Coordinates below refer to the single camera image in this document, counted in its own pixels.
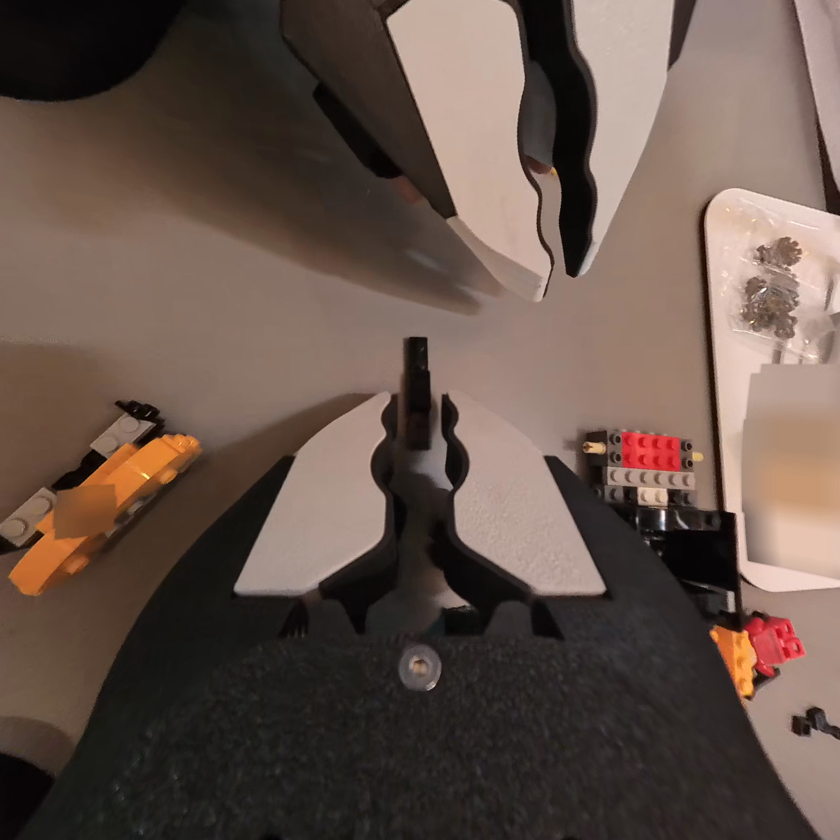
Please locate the red toy minifigure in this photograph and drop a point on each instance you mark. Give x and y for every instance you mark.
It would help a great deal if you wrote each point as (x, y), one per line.
(774, 646)

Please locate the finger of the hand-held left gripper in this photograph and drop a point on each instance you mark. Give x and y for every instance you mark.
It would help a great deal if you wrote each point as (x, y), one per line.
(459, 98)
(630, 79)

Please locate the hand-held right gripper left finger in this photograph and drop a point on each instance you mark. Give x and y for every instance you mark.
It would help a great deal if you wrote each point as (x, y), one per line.
(315, 512)

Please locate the long black brick plate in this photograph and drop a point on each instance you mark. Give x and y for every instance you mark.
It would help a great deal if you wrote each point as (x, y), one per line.
(418, 394)

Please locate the grey desk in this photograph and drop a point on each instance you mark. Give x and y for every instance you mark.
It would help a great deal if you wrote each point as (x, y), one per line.
(229, 262)

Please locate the white tray with parts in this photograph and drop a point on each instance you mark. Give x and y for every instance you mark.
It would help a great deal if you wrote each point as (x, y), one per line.
(722, 394)

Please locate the person's left hand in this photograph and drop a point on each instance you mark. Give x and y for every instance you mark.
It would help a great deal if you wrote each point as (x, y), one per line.
(410, 191)

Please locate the black toy car chassis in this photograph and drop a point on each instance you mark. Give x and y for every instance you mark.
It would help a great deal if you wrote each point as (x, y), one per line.
(649, 453)

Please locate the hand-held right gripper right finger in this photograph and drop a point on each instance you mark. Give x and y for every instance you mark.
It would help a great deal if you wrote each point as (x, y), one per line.
(525, 512)

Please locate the orange grey black brick assembly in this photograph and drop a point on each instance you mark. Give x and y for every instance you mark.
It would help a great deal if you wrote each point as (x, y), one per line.
(151, 459)

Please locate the small black curved piece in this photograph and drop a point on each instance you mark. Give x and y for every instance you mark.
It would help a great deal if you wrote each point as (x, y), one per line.
(814, 722)

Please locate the cluster of small silver parts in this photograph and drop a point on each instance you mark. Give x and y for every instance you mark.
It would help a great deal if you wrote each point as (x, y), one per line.
(771, 295)

